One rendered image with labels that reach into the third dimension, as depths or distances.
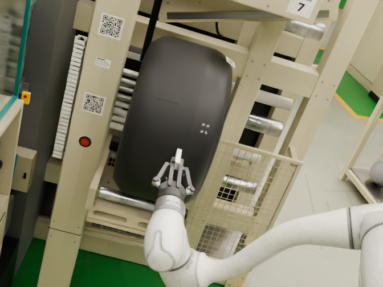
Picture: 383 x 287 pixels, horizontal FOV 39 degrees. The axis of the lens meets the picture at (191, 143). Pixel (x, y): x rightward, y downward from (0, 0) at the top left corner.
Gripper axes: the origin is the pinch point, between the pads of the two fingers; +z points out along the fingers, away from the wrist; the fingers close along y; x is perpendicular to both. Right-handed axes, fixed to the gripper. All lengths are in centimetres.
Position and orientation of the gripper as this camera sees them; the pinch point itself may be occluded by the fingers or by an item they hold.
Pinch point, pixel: (177, 159)
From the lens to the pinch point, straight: 166.7
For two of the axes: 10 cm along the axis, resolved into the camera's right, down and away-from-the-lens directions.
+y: -9.6, -2.7, -1.1
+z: 0.8, -6.1, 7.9
